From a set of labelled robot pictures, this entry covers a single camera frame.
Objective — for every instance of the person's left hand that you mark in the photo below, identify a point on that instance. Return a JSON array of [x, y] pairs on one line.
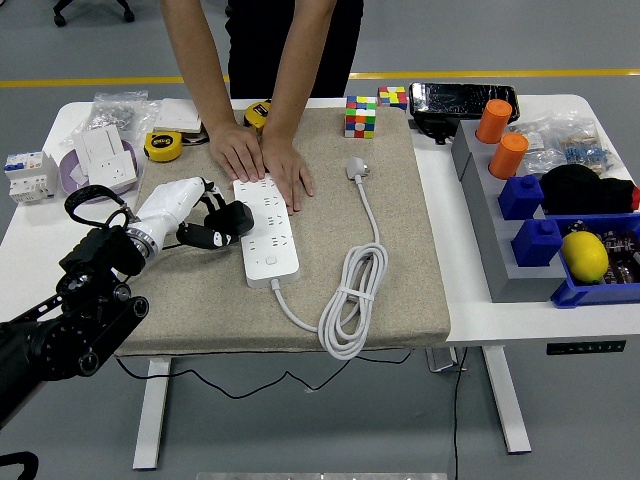
[[285, 167]]

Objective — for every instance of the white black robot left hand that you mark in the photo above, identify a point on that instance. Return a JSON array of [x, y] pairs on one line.
[[165, 200]]

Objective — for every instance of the person's right hand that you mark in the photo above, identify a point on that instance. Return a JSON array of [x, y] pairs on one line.
[[237, 150]]

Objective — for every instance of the black plug adapter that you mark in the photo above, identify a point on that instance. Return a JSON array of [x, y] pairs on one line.
[[235, 217]]

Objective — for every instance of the white power strip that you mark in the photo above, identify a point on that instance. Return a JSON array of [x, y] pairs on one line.
[[270, 250]]

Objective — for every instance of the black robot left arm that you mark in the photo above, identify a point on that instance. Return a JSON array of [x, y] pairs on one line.
[[100, 250]]

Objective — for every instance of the person's right forearm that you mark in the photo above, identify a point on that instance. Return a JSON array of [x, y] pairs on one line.
[[200, 60]]

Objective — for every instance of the person's left forearm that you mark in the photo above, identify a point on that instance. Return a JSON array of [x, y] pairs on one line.
[[295, 65]]

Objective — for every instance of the yellow tape measure red label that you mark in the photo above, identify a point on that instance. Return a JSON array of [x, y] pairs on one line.
[[257, 115]]

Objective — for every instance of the grey-brown mat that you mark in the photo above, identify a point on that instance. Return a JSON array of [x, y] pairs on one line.
[[325, 240]]

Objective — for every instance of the colourful puzzle cube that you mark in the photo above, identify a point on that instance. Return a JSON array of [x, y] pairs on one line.
[[360, 117], [392, 97]]

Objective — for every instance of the purple bowl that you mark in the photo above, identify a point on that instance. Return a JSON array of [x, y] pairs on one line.
[[70, 175]]

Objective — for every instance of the clear bag of screws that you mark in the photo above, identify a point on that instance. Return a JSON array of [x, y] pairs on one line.
[[117, 112]]

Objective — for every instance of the white circuit breaker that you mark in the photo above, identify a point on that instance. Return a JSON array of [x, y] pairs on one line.
[[27, 177]]

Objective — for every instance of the black stand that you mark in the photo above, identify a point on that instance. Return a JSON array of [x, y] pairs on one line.
[[435, 127]]

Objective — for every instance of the glossy black wrapped box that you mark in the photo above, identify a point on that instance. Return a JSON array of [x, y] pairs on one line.
[[460, 97]]

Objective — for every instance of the black office chair base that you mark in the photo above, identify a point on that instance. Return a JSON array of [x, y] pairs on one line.
[[62, 15]]

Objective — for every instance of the orange cylinder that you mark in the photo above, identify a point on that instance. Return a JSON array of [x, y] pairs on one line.
[[492, 120], [507, 155]]

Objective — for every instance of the grey stepped block base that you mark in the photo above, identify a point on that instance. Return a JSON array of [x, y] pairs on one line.
[[490, 240]]

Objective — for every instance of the white table leg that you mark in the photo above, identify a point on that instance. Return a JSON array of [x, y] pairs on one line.
[[507, 400], [150, 425]]

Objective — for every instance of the blue block with knob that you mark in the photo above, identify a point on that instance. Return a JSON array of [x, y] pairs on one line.
[[520, 197], [535, 245]]

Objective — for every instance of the grey box under table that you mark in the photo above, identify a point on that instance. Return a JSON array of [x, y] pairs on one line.
[[442, 361]]

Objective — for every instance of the clear bag of small parts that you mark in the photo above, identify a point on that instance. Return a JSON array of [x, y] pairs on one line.
[[535, 142]]

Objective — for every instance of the black cloth bundle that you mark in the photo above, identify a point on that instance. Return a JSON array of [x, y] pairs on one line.
[[575, 190]]

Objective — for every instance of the clear bag of resistors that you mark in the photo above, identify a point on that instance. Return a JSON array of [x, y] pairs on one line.
[[587, 147]]

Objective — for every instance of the blue plastic bin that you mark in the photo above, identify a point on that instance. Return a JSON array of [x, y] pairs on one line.
[[570, 295]]

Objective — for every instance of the yellow lemon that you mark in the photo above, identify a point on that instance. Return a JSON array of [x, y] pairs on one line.
[[585, 257]]

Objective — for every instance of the dark cylindrical components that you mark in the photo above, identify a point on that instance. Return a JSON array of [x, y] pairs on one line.
[[622, 250]]

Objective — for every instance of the black table control panel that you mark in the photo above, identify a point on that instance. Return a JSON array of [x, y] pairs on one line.
[[585, 347]]

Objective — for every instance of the white wall socket panel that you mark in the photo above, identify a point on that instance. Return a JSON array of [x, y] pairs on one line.
[[112, 172]]

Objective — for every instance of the white wall switch plate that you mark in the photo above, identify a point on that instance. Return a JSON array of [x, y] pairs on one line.
[[175, 116]]

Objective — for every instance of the white switch panel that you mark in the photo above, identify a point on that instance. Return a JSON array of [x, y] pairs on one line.
[[97, 142]]

